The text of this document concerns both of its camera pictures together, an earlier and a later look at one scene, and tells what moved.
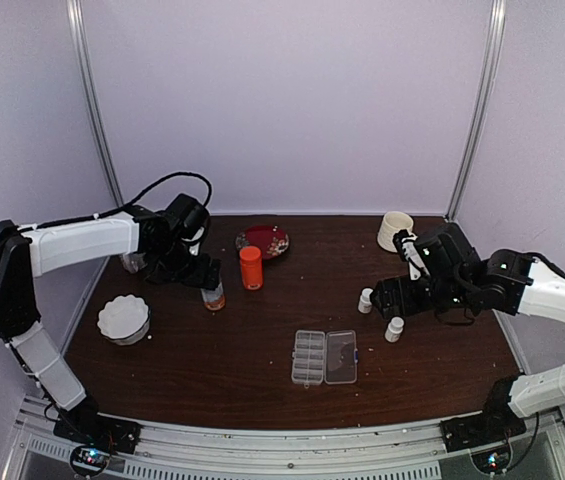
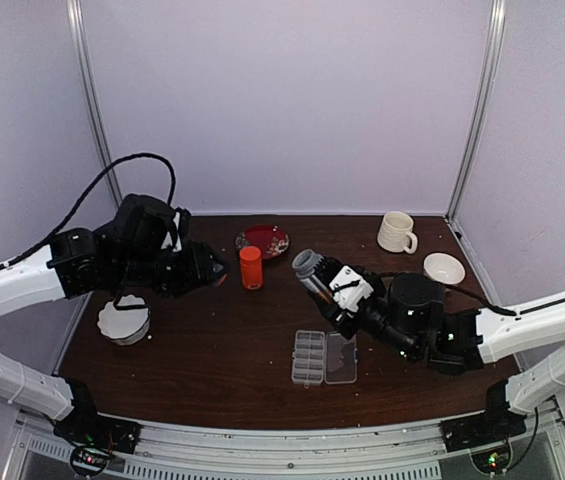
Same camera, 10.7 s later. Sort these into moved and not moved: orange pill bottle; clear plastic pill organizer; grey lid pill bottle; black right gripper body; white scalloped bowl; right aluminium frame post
Moved: grey lid pill bottle; black right gripper body
Not moved: clear plastic pill organizer; orange pill bottle; right aluminium frame post; white scalloped bowl
